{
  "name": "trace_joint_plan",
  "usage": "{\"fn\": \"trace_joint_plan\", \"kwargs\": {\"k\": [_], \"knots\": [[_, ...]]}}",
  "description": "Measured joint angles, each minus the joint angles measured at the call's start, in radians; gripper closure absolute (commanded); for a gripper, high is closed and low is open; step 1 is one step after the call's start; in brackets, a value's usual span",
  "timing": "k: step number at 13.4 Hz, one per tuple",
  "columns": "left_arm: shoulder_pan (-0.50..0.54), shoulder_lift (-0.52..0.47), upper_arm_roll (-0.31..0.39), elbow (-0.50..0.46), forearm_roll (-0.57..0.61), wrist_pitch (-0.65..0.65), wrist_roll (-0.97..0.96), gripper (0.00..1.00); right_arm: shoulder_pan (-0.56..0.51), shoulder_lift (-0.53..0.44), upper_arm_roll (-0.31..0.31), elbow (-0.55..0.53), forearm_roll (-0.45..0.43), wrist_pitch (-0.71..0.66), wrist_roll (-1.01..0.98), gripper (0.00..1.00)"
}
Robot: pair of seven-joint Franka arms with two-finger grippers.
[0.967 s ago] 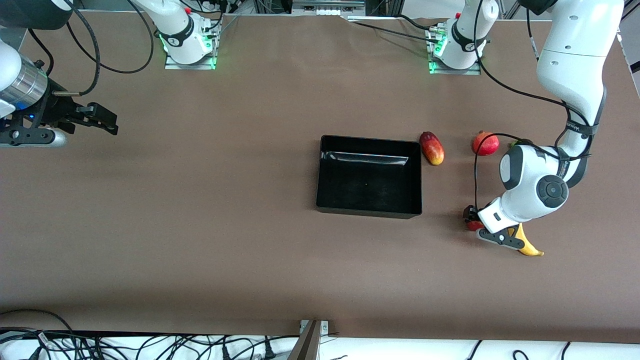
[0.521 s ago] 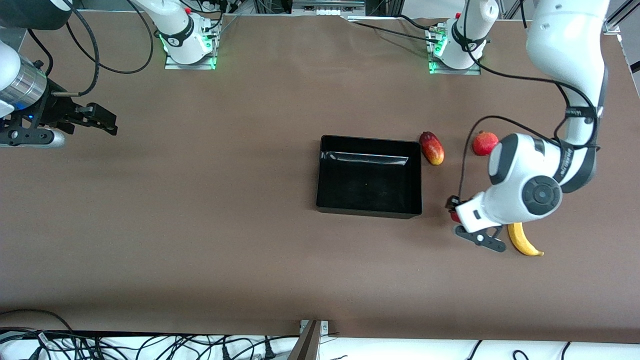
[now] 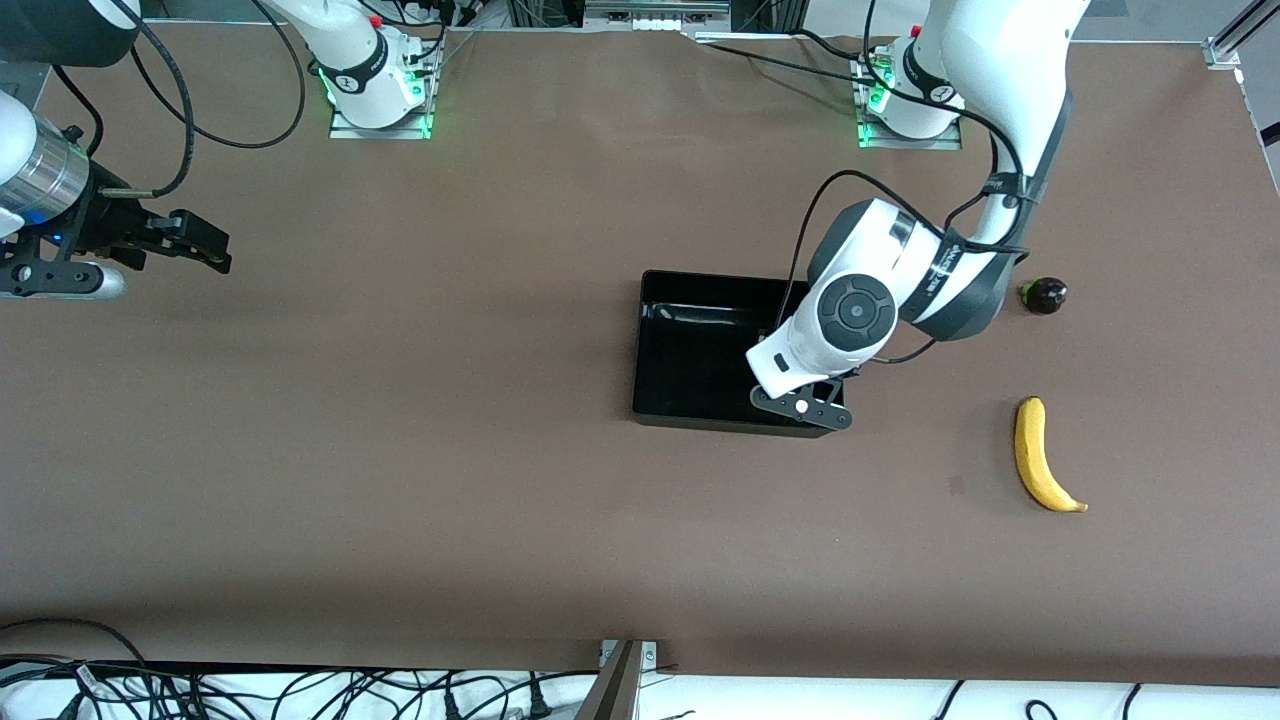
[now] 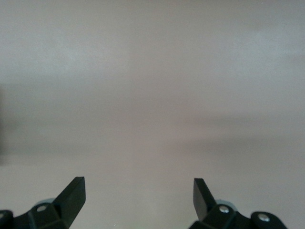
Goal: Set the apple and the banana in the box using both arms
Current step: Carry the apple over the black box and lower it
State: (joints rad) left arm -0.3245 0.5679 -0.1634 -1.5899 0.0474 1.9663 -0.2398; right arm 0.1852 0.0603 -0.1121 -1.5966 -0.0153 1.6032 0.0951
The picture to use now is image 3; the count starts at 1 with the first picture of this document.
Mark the grey camera post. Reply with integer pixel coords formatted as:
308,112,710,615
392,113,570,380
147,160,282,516
573,640,643,720

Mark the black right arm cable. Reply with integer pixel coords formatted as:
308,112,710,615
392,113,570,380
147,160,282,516
50,0,309,199

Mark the black looped floor cable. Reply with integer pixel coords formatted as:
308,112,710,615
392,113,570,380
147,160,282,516
0,617,149,669

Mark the white power strip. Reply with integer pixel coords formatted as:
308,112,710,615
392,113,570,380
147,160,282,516
584,0,733,33

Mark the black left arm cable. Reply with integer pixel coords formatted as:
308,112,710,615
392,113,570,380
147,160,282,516
775,0,1031,366

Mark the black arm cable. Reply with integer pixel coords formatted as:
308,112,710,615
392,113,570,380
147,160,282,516
775,0,1031,366
50,0,309,199

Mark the black plastic box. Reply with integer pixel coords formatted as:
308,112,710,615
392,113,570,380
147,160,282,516
630,269,847,440

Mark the black table cable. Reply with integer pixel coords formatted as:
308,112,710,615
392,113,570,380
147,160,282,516
690,28,881,91

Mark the dark purple mangosteen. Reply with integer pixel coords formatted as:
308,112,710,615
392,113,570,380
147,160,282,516
1019,277,1070,316

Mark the silver mounting bracket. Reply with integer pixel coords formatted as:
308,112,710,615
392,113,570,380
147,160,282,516
599,639,660,670

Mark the yellow banana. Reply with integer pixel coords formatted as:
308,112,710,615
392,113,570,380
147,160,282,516
1013,396,1090,515

